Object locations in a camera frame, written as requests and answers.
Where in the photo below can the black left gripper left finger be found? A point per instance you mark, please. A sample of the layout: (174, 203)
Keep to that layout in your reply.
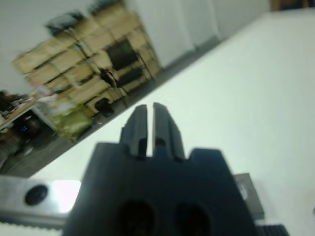
(137, 132)

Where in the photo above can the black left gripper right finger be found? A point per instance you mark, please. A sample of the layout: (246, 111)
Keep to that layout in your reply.
(167, 132)

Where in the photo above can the black waste bin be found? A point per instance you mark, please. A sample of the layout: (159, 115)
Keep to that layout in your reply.
(104, 108)

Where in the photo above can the yellow-green bag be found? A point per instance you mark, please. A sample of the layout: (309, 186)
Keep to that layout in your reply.
(71, 125)

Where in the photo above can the black chair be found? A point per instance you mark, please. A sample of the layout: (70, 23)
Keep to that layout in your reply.
(123, 56)

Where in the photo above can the black computer with blue light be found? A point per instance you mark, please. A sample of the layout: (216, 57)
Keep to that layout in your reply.
(27, 126)

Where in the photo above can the wooden top desk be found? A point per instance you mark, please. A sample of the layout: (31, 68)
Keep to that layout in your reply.
(22, 110)

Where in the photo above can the seated person in dark clothes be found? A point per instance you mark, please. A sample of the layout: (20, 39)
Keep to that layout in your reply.
(6, 102)

